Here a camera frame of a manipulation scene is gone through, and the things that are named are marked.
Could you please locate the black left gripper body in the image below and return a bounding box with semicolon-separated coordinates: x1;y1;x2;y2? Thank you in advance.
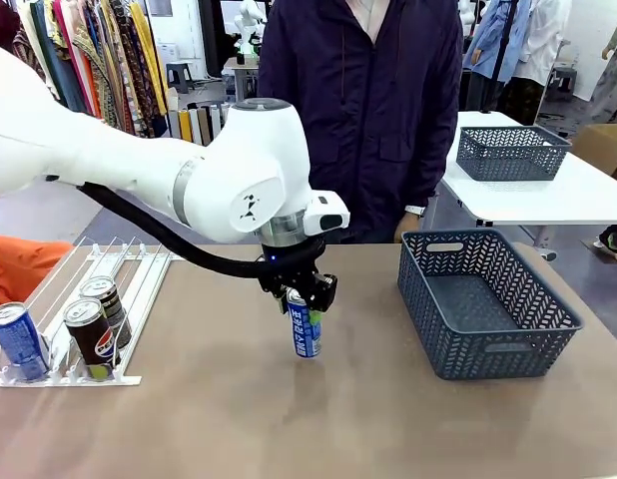
260;241;325;296

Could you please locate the blue drink can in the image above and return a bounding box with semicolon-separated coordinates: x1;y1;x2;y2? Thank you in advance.
0;302;50;383
287;287;323;359

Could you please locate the large blue plastic basket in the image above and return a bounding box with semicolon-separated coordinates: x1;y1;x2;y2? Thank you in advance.
396;229;585;381

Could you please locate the black Pepsi can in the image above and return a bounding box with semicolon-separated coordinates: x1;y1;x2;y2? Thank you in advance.
63;297;122;381
78;275;134;350

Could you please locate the small blue plastic basket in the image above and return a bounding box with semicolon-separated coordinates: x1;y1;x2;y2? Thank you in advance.
455;125;573;182

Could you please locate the person's left forearm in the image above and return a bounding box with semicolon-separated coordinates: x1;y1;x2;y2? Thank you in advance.
402;119;464;211

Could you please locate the person in dark purple jacket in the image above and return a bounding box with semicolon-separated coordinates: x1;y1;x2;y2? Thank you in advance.
257;0;464;245

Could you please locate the brown fabric roll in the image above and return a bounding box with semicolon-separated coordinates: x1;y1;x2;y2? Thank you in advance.
197;107;212;147

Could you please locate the grey bin of rolls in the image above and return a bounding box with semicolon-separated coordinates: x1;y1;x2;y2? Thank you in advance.
167;102;235;149

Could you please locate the grey plastic stool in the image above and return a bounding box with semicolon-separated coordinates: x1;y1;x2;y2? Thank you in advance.
166;61;196;94

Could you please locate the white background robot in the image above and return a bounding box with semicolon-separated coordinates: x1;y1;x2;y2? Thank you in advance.
232;0;268;57

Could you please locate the white side table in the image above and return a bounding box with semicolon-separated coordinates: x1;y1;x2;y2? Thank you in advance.
440;110;617;229

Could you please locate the orange cloth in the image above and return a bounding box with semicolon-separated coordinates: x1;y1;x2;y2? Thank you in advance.
0;235;74;345

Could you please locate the rack of hanging garments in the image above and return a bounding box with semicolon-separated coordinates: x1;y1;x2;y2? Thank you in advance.
16;0;170;140

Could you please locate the black stand pole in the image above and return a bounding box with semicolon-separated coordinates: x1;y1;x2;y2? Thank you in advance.
480;0;520;115

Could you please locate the green black shoe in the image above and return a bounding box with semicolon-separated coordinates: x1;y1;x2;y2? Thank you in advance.
593;224;617;256

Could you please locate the blue shirt on mannequin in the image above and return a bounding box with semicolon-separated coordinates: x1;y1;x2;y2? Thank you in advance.
461;0;533;81

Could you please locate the cardboard box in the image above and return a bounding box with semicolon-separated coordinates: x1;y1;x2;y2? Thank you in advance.
570;123;617;182

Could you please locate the dark grey stool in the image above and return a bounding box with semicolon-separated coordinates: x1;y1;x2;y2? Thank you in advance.
546;64;579;104

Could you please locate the white coat on mannequin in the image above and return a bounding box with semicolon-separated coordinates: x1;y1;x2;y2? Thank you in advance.
511;0;573;87

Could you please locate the grey dress on mannequin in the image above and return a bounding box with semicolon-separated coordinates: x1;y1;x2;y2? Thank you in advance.
586;14;617;125

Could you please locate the maroon garment on mannequin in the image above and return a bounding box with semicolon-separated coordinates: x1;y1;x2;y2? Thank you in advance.
0;0;23;54

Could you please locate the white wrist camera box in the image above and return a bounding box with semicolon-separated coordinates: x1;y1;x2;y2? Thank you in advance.
302;191;351;235

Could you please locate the black corrugated cable hose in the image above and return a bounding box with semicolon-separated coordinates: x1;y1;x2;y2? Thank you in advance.
81;182;270;281

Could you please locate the white wire can dispenser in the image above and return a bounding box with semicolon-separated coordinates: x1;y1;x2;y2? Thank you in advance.
0;235;188;388

